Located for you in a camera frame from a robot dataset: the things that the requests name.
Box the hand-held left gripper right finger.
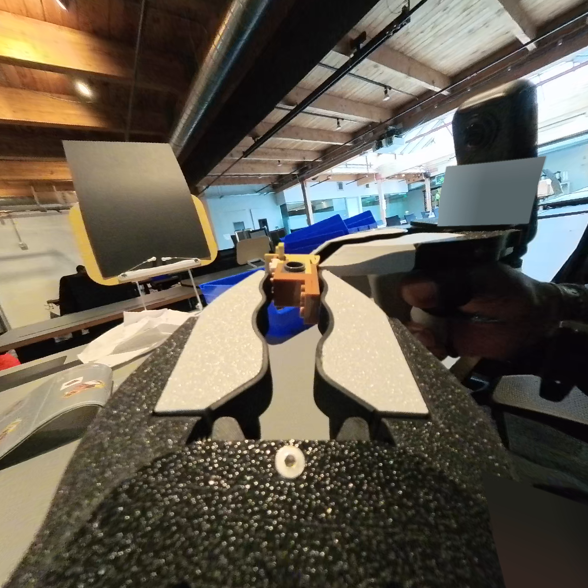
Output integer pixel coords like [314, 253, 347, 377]
[314, 270, 431, 419]

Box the tan and brown toy brick model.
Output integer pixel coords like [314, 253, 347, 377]
[264, 243, 320, 327]

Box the dark office table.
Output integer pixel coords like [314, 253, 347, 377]
[0, 285, 203, 364]

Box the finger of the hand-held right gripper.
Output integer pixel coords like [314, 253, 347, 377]
[339, 227, 413, 245]
[315, 232, 465, 277]

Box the person's right hand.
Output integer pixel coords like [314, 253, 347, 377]
[399, 264, 565, 364]

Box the person's right forearm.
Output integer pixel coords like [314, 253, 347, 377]
[547, 276, 588, 400]

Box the grey instruction booklet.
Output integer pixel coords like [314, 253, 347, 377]
[0, 362, 114, 460]

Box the black ceiling light track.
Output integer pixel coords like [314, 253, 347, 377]
[207, 5, 410, 175]

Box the blue plastic storage bin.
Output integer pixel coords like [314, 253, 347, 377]
[282, 210, 382, 253]
[200, 269, 322, 345]

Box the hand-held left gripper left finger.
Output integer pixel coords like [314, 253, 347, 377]
[154, 270, 273, 419]

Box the yellow-cased tablet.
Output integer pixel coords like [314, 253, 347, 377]
[68, 194, 220, 286]

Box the dark spiral ceiling duct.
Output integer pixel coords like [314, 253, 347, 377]
[170, 0, 276, 157]

